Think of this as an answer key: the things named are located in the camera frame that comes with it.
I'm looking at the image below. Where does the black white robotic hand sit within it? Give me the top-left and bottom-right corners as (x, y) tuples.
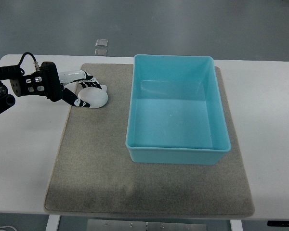
(39, 62), (102, 108)

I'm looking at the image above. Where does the white bunny toy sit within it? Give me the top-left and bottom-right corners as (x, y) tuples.
(78, 85), (108, 109)

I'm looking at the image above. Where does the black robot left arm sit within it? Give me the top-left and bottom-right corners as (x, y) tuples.
(0, 52), (57, 114)

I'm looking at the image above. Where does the blue plastic box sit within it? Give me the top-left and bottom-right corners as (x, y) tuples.
(126, 54), (231, 165)

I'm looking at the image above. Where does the lower floor socket plate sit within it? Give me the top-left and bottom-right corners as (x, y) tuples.
(94, 48), (107, 56)

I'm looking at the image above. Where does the floor socket plate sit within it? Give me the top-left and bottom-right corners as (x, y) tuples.
(95, 39), (108, 47)
(94, 48), (107, 56)

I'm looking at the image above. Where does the upper floor socket plate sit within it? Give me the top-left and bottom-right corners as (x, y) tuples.
(95, 39), (108, 47)

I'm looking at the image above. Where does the grey felt mat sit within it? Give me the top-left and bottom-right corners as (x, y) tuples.
(44, 64), (255, 219)

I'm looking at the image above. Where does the white left table leg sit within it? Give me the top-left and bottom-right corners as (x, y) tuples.
(45, 215), (61, 231)

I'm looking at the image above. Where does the white table leg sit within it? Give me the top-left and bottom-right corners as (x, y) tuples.
(230, 220), (243, 231)
(45, 215), (61, 231)

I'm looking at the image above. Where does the white right table leg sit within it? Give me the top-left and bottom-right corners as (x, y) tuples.
(230, 220), (243, 231)

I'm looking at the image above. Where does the black table control panel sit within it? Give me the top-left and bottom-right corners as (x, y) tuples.
(267, 220), (289, 228)

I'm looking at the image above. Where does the metal table base plate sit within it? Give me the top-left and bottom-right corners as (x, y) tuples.
(86, 219), (208, 231)

